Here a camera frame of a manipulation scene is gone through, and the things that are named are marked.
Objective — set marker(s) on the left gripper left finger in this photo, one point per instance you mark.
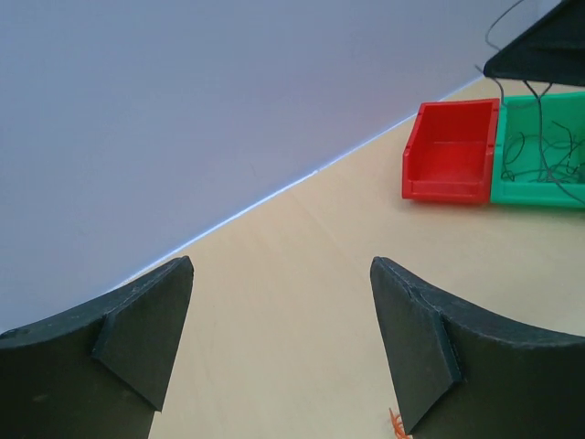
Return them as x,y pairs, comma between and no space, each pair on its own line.
100,369

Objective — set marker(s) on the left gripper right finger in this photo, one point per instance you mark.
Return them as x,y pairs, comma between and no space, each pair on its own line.
461,371

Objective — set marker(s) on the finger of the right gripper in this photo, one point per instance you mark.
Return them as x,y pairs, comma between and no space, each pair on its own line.
551,50

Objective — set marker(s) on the green plastic bin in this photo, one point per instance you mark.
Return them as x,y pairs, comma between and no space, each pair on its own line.
539,151

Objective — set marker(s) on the red plastic bin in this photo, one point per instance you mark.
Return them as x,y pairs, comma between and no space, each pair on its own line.
449,155

